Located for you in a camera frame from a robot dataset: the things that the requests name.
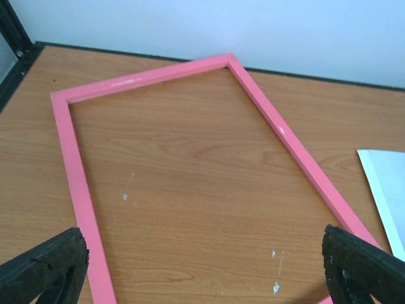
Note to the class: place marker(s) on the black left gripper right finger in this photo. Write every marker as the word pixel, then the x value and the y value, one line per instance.
pixel 359 272

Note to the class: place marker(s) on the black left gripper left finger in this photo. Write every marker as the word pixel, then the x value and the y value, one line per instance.
pixel 51 272

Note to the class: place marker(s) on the pink picture frame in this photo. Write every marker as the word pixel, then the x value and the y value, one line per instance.
pixel 101 285

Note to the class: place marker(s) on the autumn forest photo print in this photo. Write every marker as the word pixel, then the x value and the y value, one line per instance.
pixel 384 171

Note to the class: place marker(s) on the black enclosure post left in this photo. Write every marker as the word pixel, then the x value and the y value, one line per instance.
pixel 24 50

